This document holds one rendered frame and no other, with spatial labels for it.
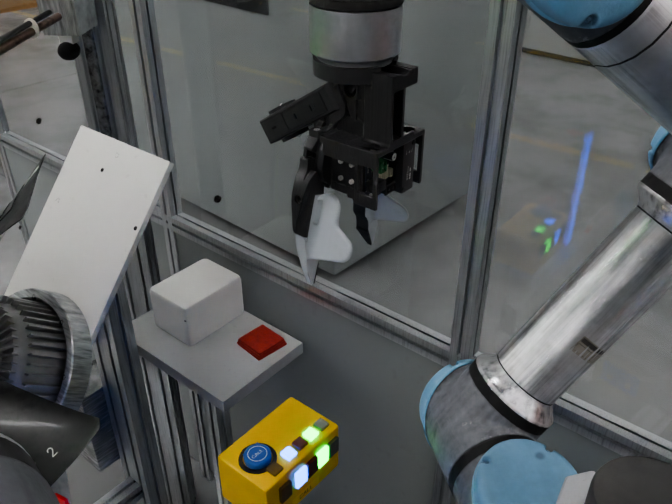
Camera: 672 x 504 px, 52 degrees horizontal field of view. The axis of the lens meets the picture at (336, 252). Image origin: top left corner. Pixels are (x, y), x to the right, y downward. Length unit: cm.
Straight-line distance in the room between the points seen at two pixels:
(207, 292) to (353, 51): 105
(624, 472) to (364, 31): 35
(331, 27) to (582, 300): 42
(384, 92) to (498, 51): 51
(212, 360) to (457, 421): 79
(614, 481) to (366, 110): 34
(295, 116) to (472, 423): 42
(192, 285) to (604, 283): 99
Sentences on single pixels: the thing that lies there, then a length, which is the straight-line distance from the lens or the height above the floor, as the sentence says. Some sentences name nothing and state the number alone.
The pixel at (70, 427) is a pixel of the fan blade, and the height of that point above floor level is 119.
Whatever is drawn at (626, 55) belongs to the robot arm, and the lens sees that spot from 50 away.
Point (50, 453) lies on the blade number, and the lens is 96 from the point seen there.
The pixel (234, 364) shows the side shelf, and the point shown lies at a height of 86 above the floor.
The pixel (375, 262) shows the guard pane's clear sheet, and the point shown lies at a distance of 134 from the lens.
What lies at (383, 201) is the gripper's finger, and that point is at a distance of 67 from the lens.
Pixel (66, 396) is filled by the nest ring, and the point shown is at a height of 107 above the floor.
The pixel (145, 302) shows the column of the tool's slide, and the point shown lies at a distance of 180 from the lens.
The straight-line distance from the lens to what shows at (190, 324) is 152.
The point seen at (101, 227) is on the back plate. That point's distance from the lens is 125.
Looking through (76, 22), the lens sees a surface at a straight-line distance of 140.
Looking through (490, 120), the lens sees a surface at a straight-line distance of 108.
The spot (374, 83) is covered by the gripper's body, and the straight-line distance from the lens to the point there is 56.
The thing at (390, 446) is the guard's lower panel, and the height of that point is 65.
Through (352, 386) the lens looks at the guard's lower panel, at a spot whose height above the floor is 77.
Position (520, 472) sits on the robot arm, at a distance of 78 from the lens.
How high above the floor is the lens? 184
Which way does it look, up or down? 32 degrees down
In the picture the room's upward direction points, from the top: straight up
